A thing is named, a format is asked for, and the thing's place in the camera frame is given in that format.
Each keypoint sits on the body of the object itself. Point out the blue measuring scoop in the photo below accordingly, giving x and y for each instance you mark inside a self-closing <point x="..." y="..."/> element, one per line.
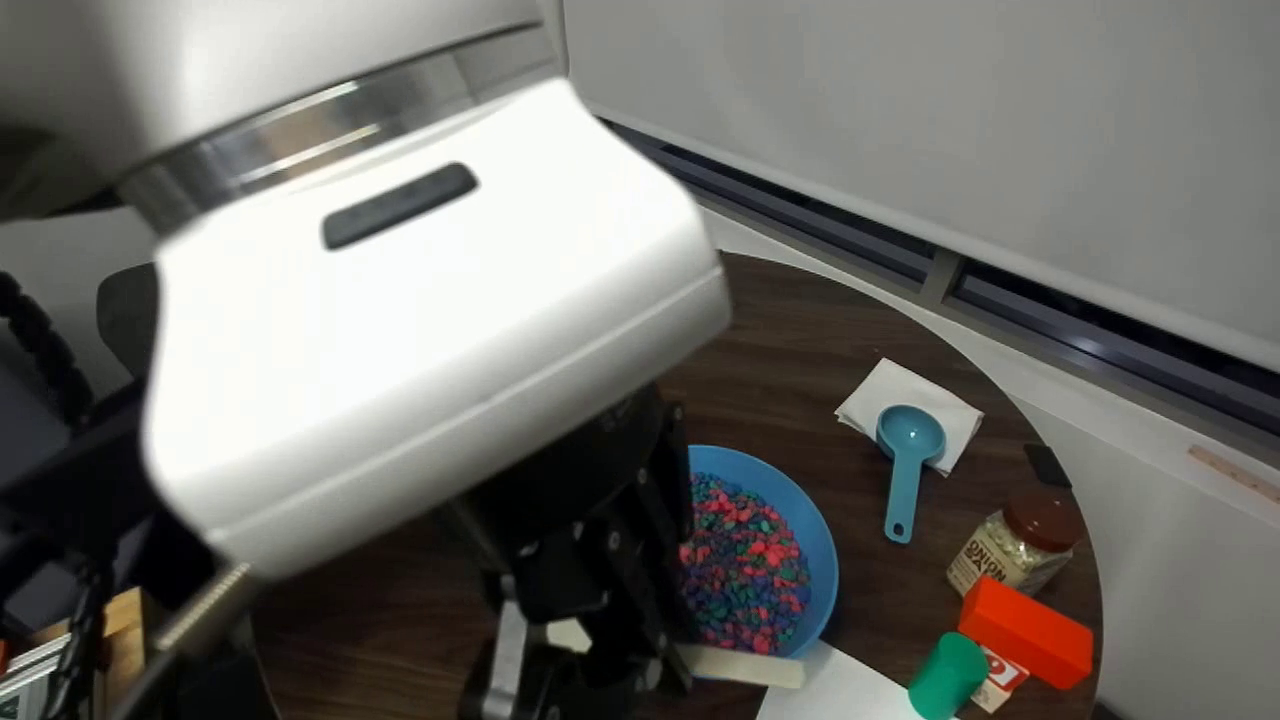
<point x="911" y="440"/>

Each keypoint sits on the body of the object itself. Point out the blue bowl of coloured beads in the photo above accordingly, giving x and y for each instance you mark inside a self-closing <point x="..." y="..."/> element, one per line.
<point x="761" y="569"/>

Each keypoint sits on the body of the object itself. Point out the orange block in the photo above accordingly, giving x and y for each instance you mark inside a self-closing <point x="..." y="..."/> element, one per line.
<point x="1028" y="632"/>

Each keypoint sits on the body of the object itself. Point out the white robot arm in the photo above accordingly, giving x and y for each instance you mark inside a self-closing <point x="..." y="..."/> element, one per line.
<point x="398" y="266"/>

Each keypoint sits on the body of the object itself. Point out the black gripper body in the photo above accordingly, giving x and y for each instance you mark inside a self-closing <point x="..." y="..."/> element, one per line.
<point x="581" y="567"/>

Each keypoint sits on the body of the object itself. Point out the black table clamp pad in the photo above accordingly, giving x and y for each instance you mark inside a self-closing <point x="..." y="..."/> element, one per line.
<point x="1044" y="467"/>

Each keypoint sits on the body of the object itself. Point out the spice jar brown lid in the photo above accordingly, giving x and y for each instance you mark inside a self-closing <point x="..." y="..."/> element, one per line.
<point x="1025" y="543"/>

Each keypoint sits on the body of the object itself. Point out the white plastic spoon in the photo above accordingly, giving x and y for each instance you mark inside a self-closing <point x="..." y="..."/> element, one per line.
<point x="742" y="664"/>

